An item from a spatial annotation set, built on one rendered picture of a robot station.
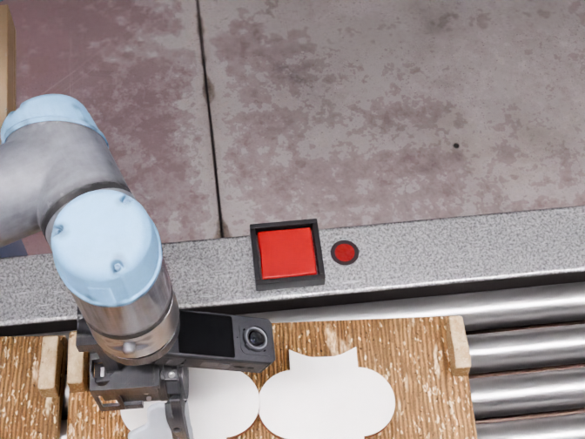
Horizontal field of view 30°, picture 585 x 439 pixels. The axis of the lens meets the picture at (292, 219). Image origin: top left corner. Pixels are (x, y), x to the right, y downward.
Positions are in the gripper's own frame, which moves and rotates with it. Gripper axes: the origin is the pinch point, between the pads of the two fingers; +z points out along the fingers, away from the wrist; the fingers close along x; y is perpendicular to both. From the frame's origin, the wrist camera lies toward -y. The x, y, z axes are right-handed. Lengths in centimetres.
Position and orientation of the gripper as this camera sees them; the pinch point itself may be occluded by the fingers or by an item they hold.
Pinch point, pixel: (191, 402)
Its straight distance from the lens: 110.6
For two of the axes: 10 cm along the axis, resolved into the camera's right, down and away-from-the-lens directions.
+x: 0.6, 8.6, -5.0
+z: 0.4, 5.0, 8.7
